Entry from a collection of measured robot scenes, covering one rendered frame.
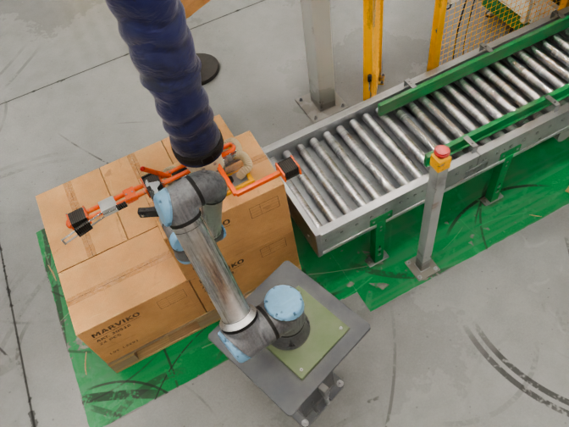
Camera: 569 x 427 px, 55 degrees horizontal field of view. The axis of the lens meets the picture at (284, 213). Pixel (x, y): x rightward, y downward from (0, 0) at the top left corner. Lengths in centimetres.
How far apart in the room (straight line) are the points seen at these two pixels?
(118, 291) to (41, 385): 86
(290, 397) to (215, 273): 63
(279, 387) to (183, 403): 99
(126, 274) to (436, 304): 171
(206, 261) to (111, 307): 108
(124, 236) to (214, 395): 99
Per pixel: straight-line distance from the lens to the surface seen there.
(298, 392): 227
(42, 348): 363
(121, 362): 326
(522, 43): 381
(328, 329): 233
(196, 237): 186
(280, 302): 209
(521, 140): 332
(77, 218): 251
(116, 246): 308
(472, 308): 328
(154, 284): 286
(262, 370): 232
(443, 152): 250
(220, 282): 194
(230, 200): 252
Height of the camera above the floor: 292
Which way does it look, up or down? 54 degrees down
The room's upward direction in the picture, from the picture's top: 12 degrees counter-clockwise
